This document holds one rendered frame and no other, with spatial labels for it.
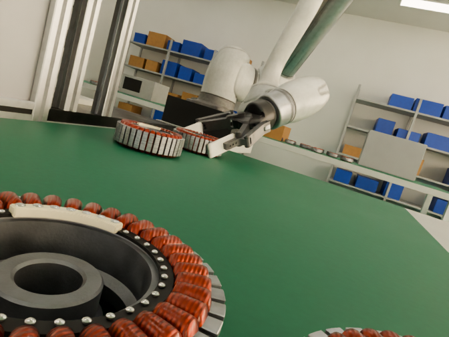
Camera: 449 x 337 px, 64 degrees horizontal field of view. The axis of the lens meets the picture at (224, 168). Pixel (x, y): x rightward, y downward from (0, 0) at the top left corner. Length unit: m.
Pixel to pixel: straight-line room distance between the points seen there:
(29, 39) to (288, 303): 0.51
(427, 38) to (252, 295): 7.54
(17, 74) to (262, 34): 7.39
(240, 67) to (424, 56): 6.30
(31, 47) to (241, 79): 1.00
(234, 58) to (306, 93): 0.62
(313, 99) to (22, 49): 0.63
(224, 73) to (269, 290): 1.29
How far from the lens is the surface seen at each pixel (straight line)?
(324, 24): 1.40
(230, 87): 1.47
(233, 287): 0.21
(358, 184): 6.79
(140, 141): 0.56
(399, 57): 7.55
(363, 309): 0.25
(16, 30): 0.60
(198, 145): 0.72
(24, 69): 0.61
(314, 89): 0.95
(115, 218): 0.16
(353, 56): 7.53
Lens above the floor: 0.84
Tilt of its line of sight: 8 degrees down
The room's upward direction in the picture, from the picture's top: 16 degrees clockwise
